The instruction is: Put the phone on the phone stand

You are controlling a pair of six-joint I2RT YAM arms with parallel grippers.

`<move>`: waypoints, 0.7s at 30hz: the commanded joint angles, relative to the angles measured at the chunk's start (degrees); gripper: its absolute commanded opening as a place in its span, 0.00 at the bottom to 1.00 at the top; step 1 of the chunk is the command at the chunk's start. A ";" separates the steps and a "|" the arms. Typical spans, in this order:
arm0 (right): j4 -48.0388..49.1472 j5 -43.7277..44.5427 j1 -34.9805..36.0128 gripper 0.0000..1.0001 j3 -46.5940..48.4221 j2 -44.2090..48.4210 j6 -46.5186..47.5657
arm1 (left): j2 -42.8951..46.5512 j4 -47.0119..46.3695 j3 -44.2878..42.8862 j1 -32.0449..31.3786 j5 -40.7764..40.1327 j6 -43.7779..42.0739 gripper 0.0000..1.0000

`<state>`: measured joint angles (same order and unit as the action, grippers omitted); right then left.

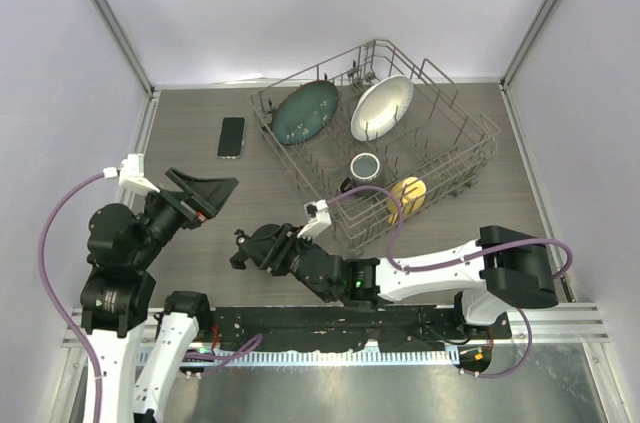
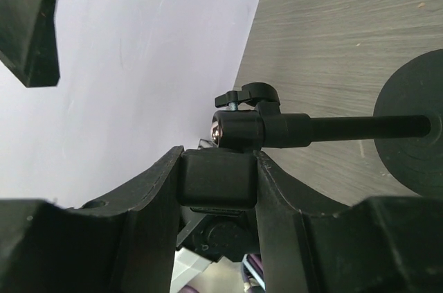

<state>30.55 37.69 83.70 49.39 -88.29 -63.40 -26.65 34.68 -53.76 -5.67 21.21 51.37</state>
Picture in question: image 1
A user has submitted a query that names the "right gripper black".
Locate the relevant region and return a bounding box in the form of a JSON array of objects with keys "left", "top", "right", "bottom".
[{"left": 242, "top": 221, "right": 314, "bottom": 277}]

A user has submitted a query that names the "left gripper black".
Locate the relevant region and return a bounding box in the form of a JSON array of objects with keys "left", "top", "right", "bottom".
[{"left": 131, "top": 165, "right": 237, "bottom": 266}]

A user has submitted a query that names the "black smartphone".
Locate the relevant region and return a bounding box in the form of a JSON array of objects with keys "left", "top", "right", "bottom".
[{"left": 217, "top": 117, "right": 246, "bottom": 159}]

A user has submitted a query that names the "black phone stand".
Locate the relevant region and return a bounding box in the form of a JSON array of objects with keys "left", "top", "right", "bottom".
[{"left": 229, "top": 229, "right": 254, "bottom": 270}]

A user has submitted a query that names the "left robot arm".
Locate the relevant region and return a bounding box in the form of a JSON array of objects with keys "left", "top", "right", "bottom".
[{"left": 80, "top": 166, "right": 238, "bottom": 422}]

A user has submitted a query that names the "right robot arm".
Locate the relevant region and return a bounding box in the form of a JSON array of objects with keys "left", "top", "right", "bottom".
[{"left": 230, "top": 224, "right": 559, "bottom": 338}]

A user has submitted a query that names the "teal ceramic plate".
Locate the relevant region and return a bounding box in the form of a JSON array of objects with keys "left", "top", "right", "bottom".
[{"left": 271, "top": 80, "right": 340, "bottom": 145}]

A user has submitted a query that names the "dark green mug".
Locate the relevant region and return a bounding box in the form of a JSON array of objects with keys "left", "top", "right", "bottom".
[{"left": 340, "top": 152, "right": 383, "bottom": 193}]

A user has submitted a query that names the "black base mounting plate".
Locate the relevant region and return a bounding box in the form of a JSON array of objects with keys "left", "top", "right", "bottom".
[{"left": 196, "top": 305, "right": 512, "bottom": 353}]

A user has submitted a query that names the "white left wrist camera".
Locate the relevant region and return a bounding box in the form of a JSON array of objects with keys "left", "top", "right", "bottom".
[{"left": 102, "top": 153, "right": 160, "bottom": 196}]

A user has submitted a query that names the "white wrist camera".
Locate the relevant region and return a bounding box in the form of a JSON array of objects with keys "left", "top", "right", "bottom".
[
  {"left": 102, "top": 153, "right": 160, "bottom": 196},
  {"left": 297, "top": 199, "right": 332, "bottom": 240}
]

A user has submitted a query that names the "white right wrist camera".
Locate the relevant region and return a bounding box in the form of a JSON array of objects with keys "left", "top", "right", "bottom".
[{"left": 297, "top": 199, "right": 332, "bottom": 240}]

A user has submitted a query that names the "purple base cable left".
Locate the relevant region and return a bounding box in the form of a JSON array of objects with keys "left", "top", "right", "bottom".
[{"left": 179, "top": 332, "right": 264, "bottom": 374}]

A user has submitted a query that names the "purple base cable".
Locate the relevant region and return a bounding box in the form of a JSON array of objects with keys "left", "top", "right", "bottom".
[
  {"left": 459, "top": 307, "right": 534, "bottom": 382},
  {"left": 179, "top": 332, "right": 264, "bottom": 374}
]

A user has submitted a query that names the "white slotted cable duct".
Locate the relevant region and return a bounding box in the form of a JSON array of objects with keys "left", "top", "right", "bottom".
[{"left": 134, "top": 348, "right": 460, "bottom": 368}]

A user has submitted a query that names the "grey wire dish rack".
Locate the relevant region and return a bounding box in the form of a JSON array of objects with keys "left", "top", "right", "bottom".
[{"left": 249, "top": 38, "right": 501, "bottom": 259}]

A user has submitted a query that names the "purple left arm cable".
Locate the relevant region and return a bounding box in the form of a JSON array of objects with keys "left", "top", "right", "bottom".
[{"left": 37, "top": 173, "right": 109, "bottom": 423}]

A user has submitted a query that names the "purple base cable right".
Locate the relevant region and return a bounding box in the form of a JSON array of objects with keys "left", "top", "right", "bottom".
[{"left": 459, "top": 307, "right": 534, "bottom": 382}]

